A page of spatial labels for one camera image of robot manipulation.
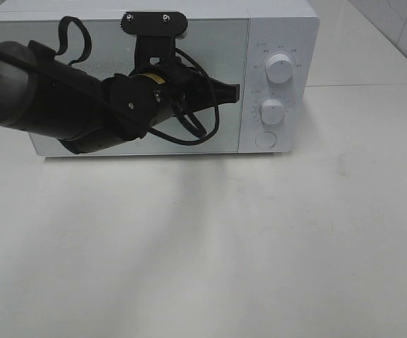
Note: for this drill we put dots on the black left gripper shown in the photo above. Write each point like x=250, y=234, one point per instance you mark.
x=188, y=84

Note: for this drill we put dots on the white microwave door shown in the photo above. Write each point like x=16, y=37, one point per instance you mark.
x=218, y=46

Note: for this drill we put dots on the white microwave knob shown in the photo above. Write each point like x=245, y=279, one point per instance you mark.
x=272, y=111
x=279, y=67

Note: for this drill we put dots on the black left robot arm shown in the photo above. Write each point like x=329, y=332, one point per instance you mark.
x=41, y=95

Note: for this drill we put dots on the white microwave release button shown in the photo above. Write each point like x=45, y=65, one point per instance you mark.
x=266, y=140

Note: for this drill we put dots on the white microwave oven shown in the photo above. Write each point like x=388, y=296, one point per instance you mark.
x=289, y=26

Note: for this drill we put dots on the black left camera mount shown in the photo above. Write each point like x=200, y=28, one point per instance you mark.
x=156, y=33

